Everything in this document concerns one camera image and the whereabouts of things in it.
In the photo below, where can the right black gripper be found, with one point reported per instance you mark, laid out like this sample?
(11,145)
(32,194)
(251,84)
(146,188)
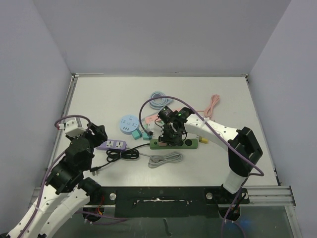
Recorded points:
(169,138)

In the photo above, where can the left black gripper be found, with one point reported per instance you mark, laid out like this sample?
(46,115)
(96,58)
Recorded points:
(100,136)

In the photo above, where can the yellow charger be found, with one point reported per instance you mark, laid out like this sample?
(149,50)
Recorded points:
(203,140)

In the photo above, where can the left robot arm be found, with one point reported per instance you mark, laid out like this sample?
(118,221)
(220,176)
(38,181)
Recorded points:
(64,189)

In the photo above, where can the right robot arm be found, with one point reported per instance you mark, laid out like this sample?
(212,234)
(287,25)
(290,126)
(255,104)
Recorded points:
(242,146)

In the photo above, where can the green power strip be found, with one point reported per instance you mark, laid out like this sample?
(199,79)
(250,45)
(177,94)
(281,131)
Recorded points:
(187,144)

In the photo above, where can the purple power strip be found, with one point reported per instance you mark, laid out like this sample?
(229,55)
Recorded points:
(113,144)

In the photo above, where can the teal charger lower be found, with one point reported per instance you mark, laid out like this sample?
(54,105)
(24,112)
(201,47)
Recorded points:
(148,135)

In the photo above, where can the teal charger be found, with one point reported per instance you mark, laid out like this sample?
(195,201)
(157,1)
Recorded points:
(136,134)
(148,135)

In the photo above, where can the blue round power strip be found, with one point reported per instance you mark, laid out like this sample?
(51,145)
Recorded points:
(128,124)

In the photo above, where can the pink power strip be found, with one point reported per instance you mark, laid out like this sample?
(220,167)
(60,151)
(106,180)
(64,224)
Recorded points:
(151,118)

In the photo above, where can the teal charger left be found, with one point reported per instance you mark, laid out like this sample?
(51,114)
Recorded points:
(136,134)

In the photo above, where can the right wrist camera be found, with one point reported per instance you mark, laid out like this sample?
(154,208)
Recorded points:
(153,127)

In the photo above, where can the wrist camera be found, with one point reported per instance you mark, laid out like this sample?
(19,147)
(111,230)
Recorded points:
(72,128)
(153,127)

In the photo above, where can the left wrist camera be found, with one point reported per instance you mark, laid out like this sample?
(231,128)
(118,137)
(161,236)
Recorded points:
(72,128)

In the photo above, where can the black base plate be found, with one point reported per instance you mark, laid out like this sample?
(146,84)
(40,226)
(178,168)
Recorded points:
(167,202)

